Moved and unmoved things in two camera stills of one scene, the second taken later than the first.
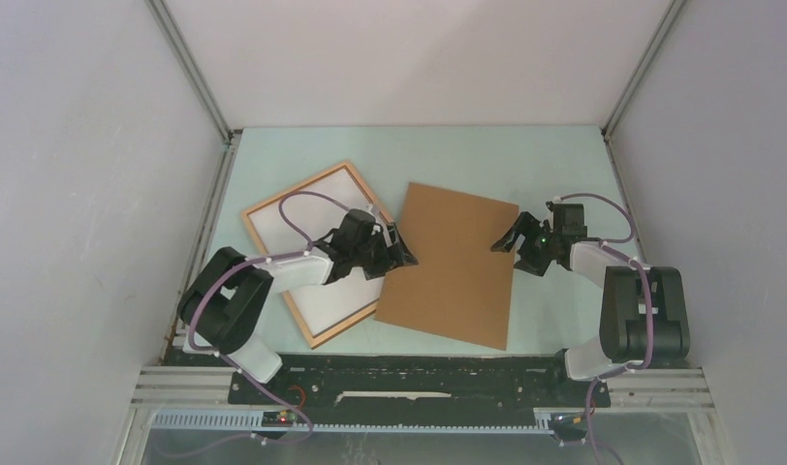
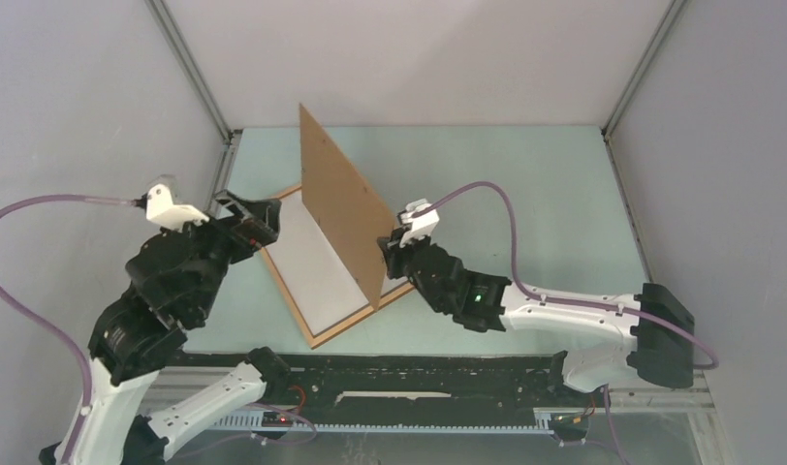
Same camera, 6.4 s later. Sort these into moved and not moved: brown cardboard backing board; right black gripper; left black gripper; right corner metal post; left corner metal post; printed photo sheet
Moved: left black gripper; brown cardboard backing board; right black gripper
Not moved: right corner metal post; printed photo sheet; left corner metal post
